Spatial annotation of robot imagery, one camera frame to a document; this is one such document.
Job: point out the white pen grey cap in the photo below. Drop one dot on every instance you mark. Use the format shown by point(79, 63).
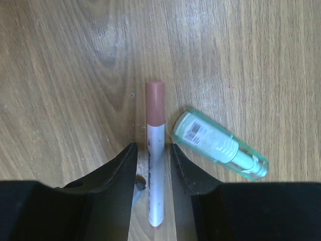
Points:
point(139, 188)

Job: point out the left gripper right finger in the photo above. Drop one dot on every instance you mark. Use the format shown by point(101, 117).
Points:
point(208, 209)

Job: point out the green translucent correction pen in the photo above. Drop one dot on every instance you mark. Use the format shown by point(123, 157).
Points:
point(206, 137)

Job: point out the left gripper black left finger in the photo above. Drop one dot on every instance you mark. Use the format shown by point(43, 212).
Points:
point(94, 207)

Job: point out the white pen brown cap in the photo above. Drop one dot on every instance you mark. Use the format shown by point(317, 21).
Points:
point(155, 119)

